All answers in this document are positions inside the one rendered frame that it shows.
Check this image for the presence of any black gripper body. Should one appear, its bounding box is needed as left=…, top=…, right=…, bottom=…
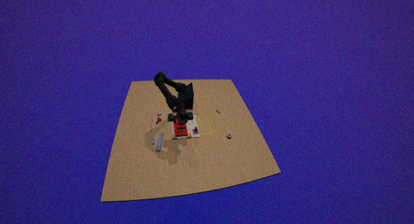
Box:
left=168, top=112, right=193, bottom=122

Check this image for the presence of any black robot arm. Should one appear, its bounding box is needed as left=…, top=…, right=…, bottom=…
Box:
left=154, top=72, right=190, bottom=125

